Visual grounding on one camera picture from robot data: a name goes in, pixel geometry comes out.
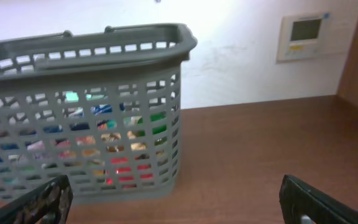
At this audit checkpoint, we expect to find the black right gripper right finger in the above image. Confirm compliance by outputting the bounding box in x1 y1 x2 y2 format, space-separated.
279 174 358 224

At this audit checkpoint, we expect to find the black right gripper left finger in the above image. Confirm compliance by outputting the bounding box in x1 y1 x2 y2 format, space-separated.
0 175 73 224

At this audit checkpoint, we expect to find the Kleenex tissue multipack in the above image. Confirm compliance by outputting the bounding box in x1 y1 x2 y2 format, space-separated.
0 98 133 173

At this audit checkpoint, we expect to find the grey plastic mesh basket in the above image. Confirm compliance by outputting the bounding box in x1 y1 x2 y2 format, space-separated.
0 24 197 203

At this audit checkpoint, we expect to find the teal tissue pocket pack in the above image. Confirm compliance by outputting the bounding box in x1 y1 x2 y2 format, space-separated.
65 91 107 103

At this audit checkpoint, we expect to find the spaghetti pasta package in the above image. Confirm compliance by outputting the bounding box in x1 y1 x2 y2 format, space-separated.
104 157 154 190

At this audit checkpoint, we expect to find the beige snack bag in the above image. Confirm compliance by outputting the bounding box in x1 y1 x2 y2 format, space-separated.
76 133 147 152

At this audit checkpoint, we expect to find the white wall socket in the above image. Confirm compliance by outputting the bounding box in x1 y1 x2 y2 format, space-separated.
276 11 331 62

